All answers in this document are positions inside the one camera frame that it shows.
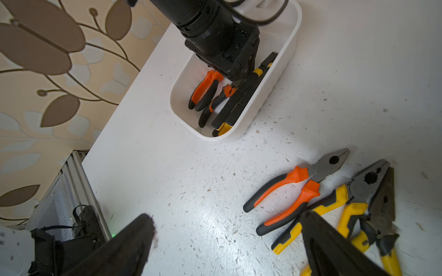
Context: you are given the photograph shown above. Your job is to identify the orange handled long-nose pliers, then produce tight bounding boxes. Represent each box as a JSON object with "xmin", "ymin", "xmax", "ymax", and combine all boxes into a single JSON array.
[{"xmin": 199, "ymin": 84, "xmax": 238, "ymax": 128}]

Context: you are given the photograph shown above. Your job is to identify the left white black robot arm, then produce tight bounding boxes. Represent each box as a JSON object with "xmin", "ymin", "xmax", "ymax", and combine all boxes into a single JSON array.
[{"xmin": 153, "ymin": 0, "xmax": 288, "ymax": 81}]

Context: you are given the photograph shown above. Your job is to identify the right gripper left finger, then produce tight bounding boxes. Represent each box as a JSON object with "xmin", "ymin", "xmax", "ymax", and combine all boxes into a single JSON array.
[{"xmin": 63, "ymin": 213, "xmax": 155, "ymax": 276}]

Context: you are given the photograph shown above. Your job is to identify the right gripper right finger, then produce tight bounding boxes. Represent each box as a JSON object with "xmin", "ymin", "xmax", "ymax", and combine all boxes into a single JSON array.
[{"xmin": 301, "ymin": 211, "xmax": 388, "ymax": 276}]

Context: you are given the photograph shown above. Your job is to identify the small orange black pliers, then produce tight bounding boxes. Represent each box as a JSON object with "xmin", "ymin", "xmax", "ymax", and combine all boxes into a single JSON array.
[{"xmin": 188, "ymin": 70, "xmax": 224, "ymax": 112}]

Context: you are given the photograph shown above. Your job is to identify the white plastic storage box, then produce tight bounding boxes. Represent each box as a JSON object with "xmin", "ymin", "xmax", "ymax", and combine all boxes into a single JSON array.
[{"xmin": 170, "ymin": 1, "xmax": 302, "ymax": 142}]

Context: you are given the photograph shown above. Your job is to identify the yellow black long-nose pliers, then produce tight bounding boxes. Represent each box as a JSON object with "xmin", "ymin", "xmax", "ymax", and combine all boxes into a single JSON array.
[{"xmin": 351, "ymin": 167, "xmax": 402, "ymax": 276}]

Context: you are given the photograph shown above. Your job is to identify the Greener orange black pliers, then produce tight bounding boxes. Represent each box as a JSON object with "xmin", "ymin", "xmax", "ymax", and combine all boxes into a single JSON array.
[{"xmin": 211, "ymin": 52, "xmax": 278, "ymax": 137}]

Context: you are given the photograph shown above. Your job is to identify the orange black combination pliers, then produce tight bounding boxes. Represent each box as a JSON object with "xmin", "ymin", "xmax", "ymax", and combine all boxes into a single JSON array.
[{"xmin": 243, "ymin": 148, "xmax": 351, "ymax": 236}]

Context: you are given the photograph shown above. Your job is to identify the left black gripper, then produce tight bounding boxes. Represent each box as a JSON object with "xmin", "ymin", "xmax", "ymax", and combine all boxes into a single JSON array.
[{"xmin": 185, "ymin": 24, "xmax": 260, "ymax": 81}]

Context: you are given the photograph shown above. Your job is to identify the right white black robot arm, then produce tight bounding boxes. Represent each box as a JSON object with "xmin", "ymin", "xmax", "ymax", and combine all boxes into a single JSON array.
[{"xmin": 1, "ymin": 211, "xmax": 388, "ymax": 276}]

